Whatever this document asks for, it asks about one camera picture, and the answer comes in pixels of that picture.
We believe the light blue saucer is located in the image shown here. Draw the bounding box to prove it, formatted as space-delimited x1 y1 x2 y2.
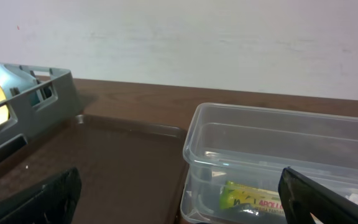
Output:
0 63 37 99

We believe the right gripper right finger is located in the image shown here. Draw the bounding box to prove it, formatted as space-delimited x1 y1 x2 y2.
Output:
278 167 358 224

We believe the green snack wrapper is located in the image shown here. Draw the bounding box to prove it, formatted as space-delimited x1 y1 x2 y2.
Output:
219 181 285 216

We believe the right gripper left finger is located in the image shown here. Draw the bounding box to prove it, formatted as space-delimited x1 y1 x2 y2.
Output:
0 167 82 223

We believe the brown plastic serving tray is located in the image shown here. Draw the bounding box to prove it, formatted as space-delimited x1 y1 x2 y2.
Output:
0 115 186 223

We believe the clear plastic bin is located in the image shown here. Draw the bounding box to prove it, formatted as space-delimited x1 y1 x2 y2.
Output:
180 103 358 223

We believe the grey plastic dish rack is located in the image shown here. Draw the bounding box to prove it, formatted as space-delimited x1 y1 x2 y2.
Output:
0 64 83 163

